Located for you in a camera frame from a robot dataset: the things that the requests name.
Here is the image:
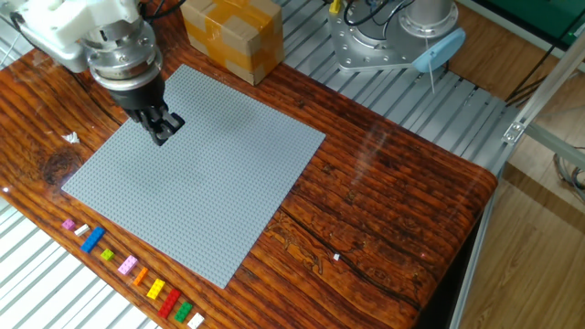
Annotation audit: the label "green Lego brick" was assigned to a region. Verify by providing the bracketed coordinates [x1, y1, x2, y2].
[174, 301, 195, 324]

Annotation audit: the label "long red Lego brick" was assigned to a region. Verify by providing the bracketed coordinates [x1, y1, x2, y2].
[156, 288, 183, 320]

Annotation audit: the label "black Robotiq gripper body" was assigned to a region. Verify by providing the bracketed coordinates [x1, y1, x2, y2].
[108, 75, 168, 113]

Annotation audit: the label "yellow Lego brick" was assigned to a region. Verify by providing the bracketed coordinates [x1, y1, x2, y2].
[145, 278, 166, 301]

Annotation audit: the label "taped cardboard box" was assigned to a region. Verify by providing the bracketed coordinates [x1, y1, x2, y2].
[179, 0, 285, 87]

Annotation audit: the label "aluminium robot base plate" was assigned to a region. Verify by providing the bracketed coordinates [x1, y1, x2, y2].
[327, 0, 460, 73]

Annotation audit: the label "grey cable coil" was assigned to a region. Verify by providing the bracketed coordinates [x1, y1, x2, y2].
[552, 145, 585, 205]

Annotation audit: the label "long blue Lego brick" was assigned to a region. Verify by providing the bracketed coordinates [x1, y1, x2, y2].
[80, 226, 107, 254]

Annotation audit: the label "pink Lego brick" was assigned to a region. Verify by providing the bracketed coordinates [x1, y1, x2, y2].
[117, 254, 139, 276]

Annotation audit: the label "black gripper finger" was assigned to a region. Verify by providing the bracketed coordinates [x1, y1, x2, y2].
[157, 111, 186, 143]
[132, 105, 168, 147]

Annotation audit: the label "grey Lego baseplate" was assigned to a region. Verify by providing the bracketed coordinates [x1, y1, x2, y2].
[61, 63, 327, 290]

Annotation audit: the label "aluminium frame beam with bracket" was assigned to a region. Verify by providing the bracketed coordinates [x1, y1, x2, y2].
[502, 31, 585, 146]

